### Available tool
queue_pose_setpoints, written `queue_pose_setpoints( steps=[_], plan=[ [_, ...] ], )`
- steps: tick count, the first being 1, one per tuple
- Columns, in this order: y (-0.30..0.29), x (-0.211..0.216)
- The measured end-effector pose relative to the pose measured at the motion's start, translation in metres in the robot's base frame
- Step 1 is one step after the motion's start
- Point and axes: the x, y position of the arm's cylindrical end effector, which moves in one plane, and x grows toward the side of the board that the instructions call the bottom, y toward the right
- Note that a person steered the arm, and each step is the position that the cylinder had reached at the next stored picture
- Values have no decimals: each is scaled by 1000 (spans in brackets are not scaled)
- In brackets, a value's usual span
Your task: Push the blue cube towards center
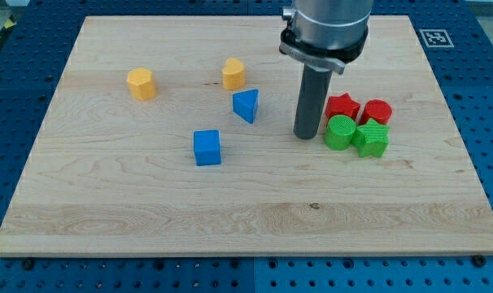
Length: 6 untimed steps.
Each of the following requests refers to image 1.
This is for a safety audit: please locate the red star block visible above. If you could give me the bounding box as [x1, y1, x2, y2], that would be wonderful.
[325, 93, 360, 120]

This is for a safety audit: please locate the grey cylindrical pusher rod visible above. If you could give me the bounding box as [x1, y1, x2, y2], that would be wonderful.
[294, 64, 333, 140]

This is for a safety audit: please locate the wooden board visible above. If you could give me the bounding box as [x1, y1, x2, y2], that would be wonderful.
[0, 15, 493, 257]

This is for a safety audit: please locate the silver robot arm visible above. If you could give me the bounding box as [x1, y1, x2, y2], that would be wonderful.
[279, 0, 373, 75]

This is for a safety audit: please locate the green cylinder block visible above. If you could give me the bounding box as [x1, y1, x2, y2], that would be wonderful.
[324, 115, 356, 151]

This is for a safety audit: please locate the yellow hexagon block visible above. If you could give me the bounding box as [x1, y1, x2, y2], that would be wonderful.
[127, 68, 156, 101]

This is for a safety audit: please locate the red cylinder block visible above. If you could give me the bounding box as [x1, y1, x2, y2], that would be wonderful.
[359, 99, 393, 125]

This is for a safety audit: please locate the blue triangle block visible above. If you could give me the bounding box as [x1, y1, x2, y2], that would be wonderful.
[232, 89, 259, 124]

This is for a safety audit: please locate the green star block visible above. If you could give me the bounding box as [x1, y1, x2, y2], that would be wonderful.
[351, 118, 390, 158]

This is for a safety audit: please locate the white fiducial marker tag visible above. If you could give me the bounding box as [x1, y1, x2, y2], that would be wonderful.
[420, 28, 454, 48]

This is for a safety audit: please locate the yellow heart block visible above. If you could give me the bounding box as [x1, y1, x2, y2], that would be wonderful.
[221, 57, 246, 90]

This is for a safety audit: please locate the blue cube block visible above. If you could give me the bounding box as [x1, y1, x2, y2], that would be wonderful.
[193, 129, 221, 166]

